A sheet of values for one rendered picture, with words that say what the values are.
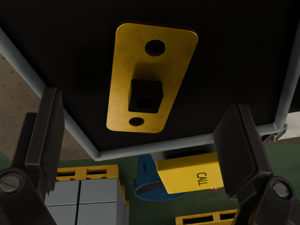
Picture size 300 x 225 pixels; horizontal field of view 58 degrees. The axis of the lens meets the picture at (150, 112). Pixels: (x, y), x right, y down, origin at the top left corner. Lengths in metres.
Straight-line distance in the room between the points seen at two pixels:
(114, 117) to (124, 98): 0.02
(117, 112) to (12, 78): 0.72
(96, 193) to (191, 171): 2.51
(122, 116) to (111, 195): 2.55
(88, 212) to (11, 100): 1.89
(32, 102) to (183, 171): 0.74
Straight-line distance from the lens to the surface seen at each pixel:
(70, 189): 2.82
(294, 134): 0.45
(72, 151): 1.17
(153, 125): 0.18
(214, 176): 0.27
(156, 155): 0.26
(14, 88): 0.90
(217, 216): 4.54
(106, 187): 2.75
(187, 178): 0.27
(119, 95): 0.15
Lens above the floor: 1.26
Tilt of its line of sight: 37 degrees down
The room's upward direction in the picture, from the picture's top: 176 degrees clockwise
